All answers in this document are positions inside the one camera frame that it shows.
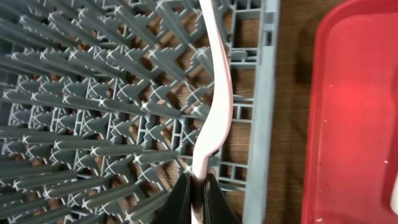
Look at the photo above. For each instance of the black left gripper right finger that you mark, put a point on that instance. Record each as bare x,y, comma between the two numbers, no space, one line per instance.
216,207

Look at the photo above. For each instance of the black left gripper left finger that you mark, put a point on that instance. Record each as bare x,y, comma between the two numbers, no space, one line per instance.
177,208

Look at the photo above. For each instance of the grey dishwasher rack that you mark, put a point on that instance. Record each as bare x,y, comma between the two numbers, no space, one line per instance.
96,98

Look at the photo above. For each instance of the white plastic fork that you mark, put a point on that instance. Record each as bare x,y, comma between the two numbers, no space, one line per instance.
217,124

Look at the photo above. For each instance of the red plastic tray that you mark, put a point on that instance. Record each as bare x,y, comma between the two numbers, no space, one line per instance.
351,164

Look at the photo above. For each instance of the white plastic spoon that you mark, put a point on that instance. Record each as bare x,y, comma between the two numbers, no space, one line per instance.
394,197

